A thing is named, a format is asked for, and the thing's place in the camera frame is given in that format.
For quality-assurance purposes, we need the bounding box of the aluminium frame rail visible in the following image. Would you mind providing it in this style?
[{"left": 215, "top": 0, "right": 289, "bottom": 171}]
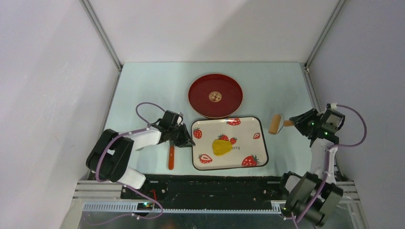
[{"left": 73, "top": 180, "right": 362, "bottom": 216}]

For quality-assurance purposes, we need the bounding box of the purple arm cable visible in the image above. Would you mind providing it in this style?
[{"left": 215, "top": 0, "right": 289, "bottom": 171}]
[
  {"left": 95, "top": 102, "right": 167, "bottom": 221},
  {"left": 291, "top": 104, "right": 368, "bottom": 229}
]

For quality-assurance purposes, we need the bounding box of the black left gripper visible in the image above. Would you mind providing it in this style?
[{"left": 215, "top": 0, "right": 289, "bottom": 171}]
[{"left": 169, "top": 123, "right": 195, "bottom": 147}]

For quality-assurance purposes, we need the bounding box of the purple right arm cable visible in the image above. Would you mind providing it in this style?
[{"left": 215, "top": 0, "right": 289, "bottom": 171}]
[{"left": 291, "top": 104, "right": 368, "bottom": 229}]

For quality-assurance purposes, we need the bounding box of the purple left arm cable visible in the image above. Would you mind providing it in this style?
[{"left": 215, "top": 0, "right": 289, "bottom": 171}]
[{"left": 95, "top": 102, "right": 167, "bottom": 221}]

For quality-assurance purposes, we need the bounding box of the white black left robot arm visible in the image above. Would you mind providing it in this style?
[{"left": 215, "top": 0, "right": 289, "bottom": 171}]
[{"left": 85, "top": 110, "right": 195, "bottom": 199}]

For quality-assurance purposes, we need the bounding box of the wooden dough roller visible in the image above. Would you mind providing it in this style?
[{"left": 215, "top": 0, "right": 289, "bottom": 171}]
[{"left": 268, "top": 114, "right": 294, "bottom": 135}]

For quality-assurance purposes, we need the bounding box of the yellow dough piece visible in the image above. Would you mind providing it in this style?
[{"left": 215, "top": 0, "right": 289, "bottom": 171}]
[{"left": 212, "top": 140, "right": 233, "bottom": 156}]

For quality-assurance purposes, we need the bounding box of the red round tray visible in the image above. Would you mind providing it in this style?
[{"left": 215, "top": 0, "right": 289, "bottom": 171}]
[{"left": 188, "top": 73, "right": 244, "bottom": 119}]

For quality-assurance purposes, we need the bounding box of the white strawberry rectangular tray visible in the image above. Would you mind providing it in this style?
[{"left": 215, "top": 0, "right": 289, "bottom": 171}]
[{"left": 192, "top": 116, "right": 269, "bottom": 171}]

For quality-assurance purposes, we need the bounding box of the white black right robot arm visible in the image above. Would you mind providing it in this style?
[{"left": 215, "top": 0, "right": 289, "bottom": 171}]
[{"left": 277, "top": 104, "right": 345, "bottom": 227}]

